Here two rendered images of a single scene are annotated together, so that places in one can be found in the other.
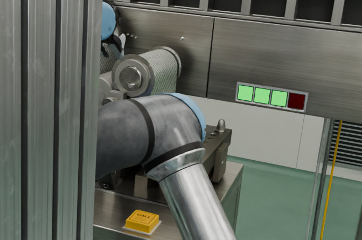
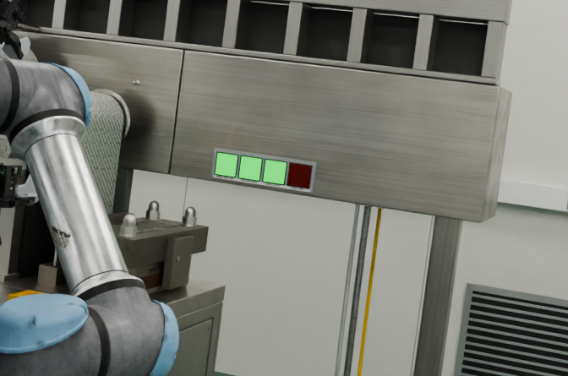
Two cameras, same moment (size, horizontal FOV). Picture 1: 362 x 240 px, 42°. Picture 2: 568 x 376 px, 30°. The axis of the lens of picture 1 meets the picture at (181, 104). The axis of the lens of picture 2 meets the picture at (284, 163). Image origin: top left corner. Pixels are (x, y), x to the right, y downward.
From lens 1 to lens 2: 91 cm
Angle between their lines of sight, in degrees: 12
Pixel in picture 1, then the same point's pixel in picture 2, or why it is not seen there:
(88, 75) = not seen: outside the picture
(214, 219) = (79, 188)
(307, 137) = not seen: hidden behind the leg
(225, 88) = (198, 158)
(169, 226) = not seen: hidden behind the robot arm
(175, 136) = (46, 99)
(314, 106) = (326, 183)
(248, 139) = (315, 354)
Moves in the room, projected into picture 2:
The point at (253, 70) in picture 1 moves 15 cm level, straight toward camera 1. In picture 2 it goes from (239, 129) to (226, 129)
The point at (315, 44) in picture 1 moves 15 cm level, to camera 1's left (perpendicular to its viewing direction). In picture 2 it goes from (325, 89) to (259, 81)
